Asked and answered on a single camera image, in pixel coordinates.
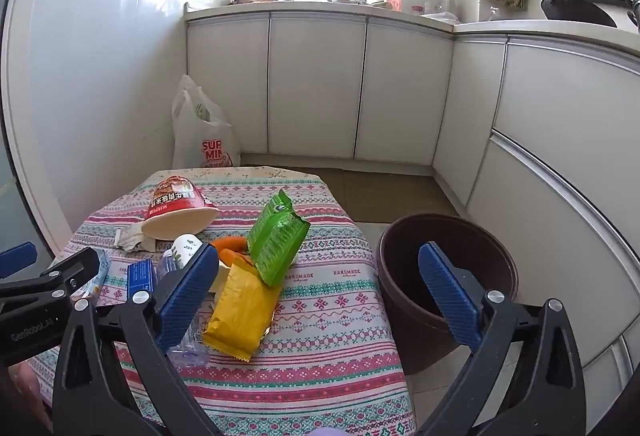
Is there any brown plastic trash bin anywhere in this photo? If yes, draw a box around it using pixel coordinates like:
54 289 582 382
376 213 519 374

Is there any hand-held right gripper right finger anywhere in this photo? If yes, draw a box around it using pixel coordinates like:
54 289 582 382
415 241 586 436

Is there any white cabinet drawer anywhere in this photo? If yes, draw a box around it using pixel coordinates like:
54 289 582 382
491 42 640 199
466 136 640 367

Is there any light blue tissue packet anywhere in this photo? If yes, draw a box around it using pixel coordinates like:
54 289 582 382
70 248 112 301

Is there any white kitchen countertop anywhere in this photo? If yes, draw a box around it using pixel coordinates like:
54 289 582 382
184 0 640 50

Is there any blue cardboard box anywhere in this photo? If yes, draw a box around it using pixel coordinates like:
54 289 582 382
126 258 158 301

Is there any white cabinet door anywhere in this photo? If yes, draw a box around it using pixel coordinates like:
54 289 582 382
431 37 509 207
186 12 271 155
354 20 454 167
268 13 368 161

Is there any green snack packet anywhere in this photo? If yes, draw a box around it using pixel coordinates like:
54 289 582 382
247 189 311 287

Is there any patterned woven tablecloth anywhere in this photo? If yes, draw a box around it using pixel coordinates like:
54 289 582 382
30 166 418 436

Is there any clear plastic bottle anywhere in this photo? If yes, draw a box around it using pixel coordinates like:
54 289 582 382
157 248 213 369

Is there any white cup green print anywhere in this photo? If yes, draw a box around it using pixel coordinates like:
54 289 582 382
160 233 203 274

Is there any person's left hand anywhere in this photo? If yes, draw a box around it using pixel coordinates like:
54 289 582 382
10 361 53 432

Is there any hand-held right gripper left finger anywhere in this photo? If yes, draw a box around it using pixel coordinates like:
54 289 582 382
52 243 223 436

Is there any white plastic shopping bag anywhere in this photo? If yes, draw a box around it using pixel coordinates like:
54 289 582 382
171 74 242 169

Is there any red instant noodle cup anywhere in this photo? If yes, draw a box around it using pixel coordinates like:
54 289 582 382
142 175 221 239

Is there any yellow snack packet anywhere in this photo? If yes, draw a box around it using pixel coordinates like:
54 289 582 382
202 261 281 362

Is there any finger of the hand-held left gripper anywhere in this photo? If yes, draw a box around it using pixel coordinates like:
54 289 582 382
0 247 101 311
0 242 39 279

